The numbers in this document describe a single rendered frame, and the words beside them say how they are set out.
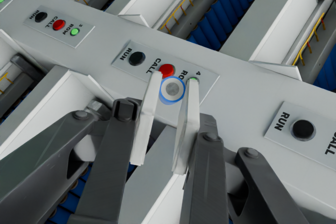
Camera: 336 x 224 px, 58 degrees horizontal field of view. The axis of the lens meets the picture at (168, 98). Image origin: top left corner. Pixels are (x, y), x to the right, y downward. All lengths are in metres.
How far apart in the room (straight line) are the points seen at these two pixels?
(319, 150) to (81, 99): 0.28
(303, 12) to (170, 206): 0.27
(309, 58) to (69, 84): 0.30
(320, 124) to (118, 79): 0.21
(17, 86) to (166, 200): 0.34
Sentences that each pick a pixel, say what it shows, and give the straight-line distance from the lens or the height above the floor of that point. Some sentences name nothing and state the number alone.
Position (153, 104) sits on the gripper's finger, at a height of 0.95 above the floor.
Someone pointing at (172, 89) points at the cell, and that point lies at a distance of 0.20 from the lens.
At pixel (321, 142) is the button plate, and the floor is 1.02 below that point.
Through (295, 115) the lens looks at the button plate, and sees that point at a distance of 0.29.
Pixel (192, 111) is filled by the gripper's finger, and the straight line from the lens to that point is 0.16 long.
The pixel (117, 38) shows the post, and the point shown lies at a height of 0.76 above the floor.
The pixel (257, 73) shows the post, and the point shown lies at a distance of 0.31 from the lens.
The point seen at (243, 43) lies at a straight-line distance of 0.34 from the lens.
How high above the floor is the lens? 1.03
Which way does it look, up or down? 29 degrees down
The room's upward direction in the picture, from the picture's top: 116 degrees clockwise
